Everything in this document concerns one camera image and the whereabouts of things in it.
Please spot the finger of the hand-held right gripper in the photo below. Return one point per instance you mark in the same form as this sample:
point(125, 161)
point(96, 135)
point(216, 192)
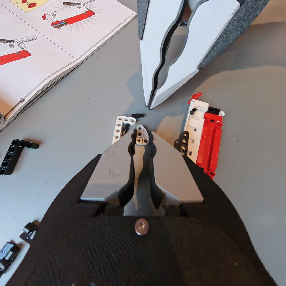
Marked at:
point(154, 33)
point(205, 29)

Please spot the white perforated brick plate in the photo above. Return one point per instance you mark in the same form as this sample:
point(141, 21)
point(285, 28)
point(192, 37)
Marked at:
point(143, 136)

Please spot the pile of brick pieces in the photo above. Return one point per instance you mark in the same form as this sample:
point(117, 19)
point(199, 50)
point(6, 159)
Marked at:
point(11, 154)

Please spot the black straight five-hole beam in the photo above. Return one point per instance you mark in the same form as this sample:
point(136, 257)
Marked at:
point(184, 143)

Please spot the small red brick connector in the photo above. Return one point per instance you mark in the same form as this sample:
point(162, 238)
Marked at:
point(195, 97)

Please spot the white angled brick beam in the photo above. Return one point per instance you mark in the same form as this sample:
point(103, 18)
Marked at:
point(117, 131)

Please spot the grey desk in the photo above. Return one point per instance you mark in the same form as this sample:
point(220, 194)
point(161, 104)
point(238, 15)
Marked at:
point(78, 107)

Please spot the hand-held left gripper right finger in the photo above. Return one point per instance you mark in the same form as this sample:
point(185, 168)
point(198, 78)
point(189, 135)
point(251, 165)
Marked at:
point(176, 176)

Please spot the small black brick pin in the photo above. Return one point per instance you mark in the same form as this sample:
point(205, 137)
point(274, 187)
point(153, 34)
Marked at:
point(137, 115)
point(126, 129)

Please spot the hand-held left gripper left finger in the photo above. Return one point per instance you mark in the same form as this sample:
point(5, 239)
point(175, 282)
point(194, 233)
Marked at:
point(107, 176)

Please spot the open instruction booklet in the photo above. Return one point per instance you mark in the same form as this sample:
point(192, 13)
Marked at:
point(44, 44)

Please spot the red and white brick panel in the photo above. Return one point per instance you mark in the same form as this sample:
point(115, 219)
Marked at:
point(211, 143)

